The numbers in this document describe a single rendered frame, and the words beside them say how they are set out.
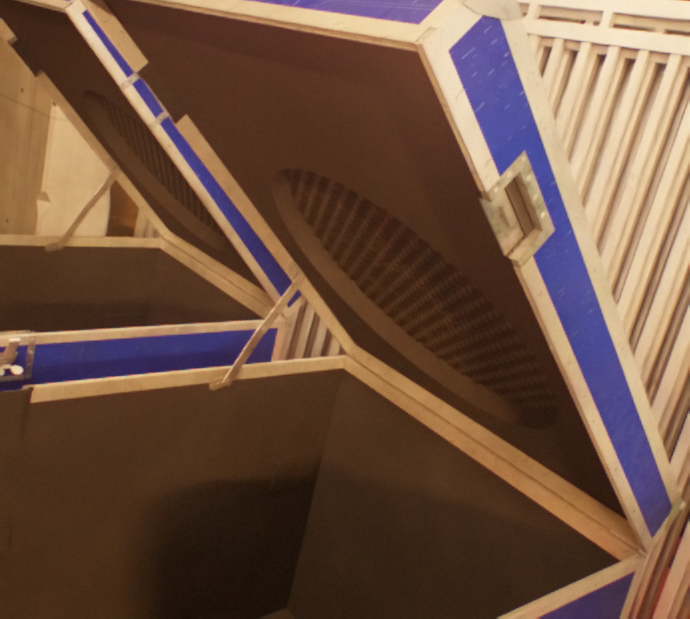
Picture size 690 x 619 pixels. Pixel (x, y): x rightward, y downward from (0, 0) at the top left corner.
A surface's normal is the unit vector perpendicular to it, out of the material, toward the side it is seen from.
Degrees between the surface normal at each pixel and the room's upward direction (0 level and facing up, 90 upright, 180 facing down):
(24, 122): 90
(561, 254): 90
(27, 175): 90
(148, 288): 90
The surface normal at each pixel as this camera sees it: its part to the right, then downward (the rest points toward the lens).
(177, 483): 0.61, 0.32
